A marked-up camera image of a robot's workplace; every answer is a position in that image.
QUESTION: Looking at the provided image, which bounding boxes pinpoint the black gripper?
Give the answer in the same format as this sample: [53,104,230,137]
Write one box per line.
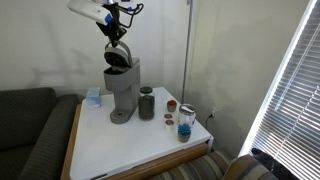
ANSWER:
[96,13,128,49]

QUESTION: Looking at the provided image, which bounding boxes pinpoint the gray Keurig coffee maker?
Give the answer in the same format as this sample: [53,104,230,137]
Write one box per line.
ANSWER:
[102,40,142,125]

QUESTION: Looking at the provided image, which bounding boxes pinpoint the coffee jar with chrome lid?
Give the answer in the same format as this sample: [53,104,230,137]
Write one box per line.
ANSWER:
[137,86,156,121]

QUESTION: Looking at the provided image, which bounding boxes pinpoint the blue tissue pack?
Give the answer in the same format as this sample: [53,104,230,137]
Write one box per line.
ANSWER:
[85,87,102,109]

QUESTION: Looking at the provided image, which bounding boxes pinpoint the thin metal pole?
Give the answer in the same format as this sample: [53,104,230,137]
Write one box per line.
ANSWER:
[180,0,195,105]

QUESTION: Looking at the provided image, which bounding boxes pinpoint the small cup with red filling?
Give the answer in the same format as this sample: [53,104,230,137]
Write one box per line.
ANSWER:
[166,99,178,113]

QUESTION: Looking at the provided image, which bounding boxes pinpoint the glass jar with silver lid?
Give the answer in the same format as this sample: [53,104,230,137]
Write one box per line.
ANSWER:
[177,103,197,128]

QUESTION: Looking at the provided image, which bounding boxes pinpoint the wooden table with white top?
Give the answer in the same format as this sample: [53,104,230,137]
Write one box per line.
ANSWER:
[59,86,215,180]

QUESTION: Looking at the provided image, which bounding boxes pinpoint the blue succulent in pot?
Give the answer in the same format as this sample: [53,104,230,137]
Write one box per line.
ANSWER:
[176,123,192,144]

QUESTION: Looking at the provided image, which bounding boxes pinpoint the gray fabric couch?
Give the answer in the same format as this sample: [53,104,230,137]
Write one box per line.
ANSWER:
[0,87,82,180]

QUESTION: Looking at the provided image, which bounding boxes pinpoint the striped seat cushion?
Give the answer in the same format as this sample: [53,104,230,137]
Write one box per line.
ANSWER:
[146,149,235,180]
[222,153,282,180]

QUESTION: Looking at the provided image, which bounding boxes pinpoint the white window blinds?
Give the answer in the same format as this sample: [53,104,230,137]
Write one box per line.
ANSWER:
[248,0,320,180]

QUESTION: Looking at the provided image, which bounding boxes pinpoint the dark cloth object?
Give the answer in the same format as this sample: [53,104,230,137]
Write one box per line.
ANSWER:
[251,147,303,180]

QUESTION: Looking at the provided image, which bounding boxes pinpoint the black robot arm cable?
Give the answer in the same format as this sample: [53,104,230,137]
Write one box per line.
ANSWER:
[115,1,145,30]

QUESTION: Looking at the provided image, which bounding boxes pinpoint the white wall outlet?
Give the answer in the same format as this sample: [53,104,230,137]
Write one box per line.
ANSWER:
[209,106,218,120]

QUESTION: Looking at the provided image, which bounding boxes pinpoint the black power cable with plug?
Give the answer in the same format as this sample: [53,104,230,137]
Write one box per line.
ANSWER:
[204,112,215,132]

